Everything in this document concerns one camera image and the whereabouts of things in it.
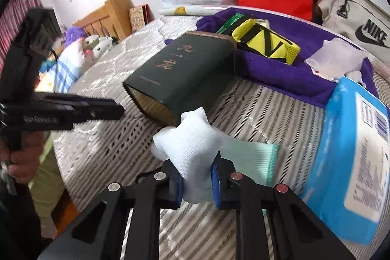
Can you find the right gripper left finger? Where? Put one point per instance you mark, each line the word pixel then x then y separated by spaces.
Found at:
pixel 121 222

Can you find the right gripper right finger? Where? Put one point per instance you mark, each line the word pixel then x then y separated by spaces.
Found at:
pixel 272 222

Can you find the blue tissue package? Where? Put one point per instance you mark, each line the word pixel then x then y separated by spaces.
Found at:
pixel 348 183

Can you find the person left hand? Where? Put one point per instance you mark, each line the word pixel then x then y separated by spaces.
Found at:
pixel 24 164

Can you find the blue plaid blanket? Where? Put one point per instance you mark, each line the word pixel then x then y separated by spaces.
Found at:
pixel 61 77

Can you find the striped mattress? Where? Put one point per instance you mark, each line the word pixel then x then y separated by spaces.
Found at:
pixel 97 153

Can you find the phone on left gripper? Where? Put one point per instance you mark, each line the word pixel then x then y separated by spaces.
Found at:
pixel 30 48

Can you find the plush toys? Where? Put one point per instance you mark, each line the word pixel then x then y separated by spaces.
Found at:
pixel 88 43

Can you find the red curtain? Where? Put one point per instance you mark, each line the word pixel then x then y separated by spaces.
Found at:
pixel 11 19

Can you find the wooden headboard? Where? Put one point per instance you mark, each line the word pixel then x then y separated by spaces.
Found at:
pixel 112 19

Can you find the brown patterned box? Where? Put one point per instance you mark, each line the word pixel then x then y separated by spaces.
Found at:
pixel 139 16

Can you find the dark green tea box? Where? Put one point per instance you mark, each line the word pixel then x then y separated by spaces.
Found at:
pixel 190 72

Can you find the clear plastic bag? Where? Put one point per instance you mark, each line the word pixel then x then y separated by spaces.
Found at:
pixel 336 59

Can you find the yellow black pouch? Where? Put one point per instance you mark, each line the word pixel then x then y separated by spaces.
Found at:
pixel 256 38

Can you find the beige Nike bag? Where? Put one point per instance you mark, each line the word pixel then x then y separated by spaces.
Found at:
pixel 361 21

